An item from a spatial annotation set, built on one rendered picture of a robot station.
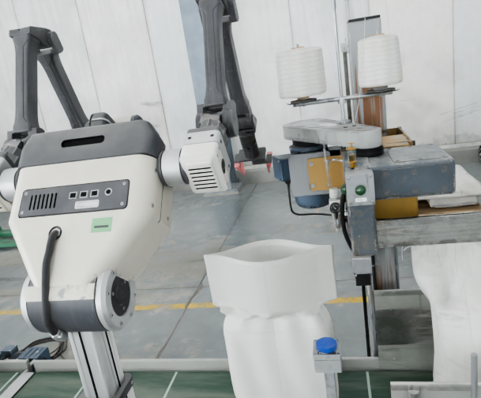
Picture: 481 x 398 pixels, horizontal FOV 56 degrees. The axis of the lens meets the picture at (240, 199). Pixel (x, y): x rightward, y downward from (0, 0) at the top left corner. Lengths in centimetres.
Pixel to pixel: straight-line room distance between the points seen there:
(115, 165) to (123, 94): 603
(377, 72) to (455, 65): 510
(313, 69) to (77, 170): 82
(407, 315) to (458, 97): 499
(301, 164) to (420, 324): 79
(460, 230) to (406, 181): 32
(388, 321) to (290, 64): 108
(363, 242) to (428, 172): 27
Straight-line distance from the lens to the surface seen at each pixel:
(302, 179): 173
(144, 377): 225
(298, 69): 154
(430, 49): 657
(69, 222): 111
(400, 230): 155
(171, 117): 689
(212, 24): 132
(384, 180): 133
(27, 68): 156
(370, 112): 179
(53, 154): 122
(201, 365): 219
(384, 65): 156
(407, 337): 201
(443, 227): 157
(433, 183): 136
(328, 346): 139
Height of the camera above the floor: 165
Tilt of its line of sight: 16 degrees down
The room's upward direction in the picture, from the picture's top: 9 degrees counter-clockwise
